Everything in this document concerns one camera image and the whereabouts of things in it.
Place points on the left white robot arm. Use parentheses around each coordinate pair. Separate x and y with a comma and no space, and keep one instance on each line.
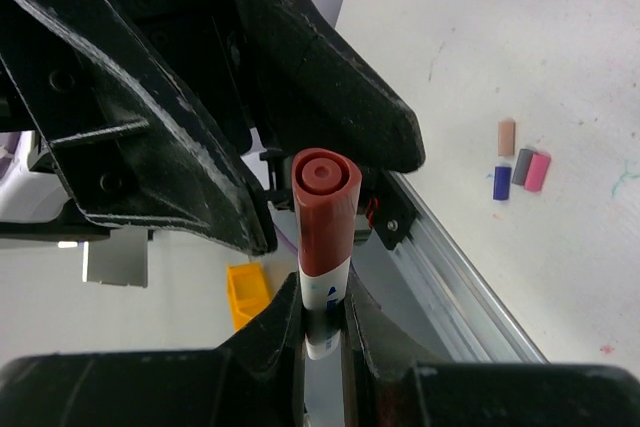
(34,203)

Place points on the grey pen cap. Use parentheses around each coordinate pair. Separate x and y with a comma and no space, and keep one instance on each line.
(521,169)

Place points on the blue pen cap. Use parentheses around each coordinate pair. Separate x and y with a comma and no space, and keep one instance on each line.
(502,183)

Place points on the aluminium mounting rail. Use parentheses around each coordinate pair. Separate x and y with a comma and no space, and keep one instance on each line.
(429,288)

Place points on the brown capped pen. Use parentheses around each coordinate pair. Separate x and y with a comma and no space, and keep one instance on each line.
(326,188)

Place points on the pink pen cap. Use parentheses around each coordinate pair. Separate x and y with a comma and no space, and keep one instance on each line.
(536,174)

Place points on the peach pen cap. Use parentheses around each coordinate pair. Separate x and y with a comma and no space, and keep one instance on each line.
(506,137)

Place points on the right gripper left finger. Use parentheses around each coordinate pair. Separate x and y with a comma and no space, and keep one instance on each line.
(263,381)

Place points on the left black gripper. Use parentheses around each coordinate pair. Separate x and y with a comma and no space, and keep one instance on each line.
(136,124)

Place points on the yellow plastic block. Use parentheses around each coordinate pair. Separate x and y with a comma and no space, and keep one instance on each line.
(248,292)

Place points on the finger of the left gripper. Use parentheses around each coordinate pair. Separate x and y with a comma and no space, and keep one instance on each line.
(317,91)

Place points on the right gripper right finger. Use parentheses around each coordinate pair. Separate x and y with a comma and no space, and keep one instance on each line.
(379,364)

